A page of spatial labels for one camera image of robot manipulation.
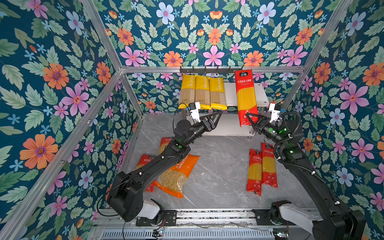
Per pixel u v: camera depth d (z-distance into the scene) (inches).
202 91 31.8
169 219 28.9
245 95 26.6
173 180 32.7
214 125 24.4
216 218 29.5
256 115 25.1
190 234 27.7
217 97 30.8
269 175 33.7
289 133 20.0
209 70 36.6
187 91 31.6
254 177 33.2
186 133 21.5
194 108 24.7
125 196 16.2
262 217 28.8
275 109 24.2
